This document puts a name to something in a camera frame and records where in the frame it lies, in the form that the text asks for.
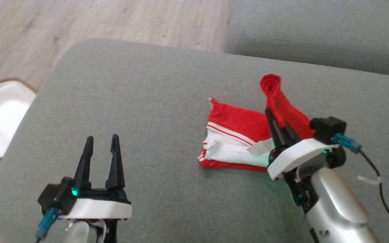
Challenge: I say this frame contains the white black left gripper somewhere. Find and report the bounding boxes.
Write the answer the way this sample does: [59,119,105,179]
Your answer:
[59,134,133,243]

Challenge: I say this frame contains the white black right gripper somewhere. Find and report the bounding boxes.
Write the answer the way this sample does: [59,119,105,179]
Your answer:
[264,108,339,215]

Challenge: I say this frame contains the red basketball jersey white sleeves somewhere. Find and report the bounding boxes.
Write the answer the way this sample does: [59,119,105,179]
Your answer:
[197,74,315,173]

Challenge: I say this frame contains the grey sofa seat cushion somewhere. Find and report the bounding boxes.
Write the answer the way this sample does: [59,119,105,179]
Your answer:
[224,0,389,79]

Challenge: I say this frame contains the white laundry basket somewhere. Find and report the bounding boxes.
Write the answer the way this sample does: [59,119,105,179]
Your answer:
[0,79,37,161]

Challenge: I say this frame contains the teal right camera plug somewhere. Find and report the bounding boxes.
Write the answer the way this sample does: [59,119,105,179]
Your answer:
[332,133,363,155]

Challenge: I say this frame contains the teal camera plug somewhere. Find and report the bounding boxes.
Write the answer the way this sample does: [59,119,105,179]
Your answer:
[332,133,363,155]
[34,207,60,241]

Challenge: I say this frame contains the teal left camera plug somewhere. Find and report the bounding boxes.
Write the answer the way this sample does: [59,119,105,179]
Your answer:
[34,207,60,241]

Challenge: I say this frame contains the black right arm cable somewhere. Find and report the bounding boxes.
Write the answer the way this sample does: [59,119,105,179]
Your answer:
[359,150,389,243]

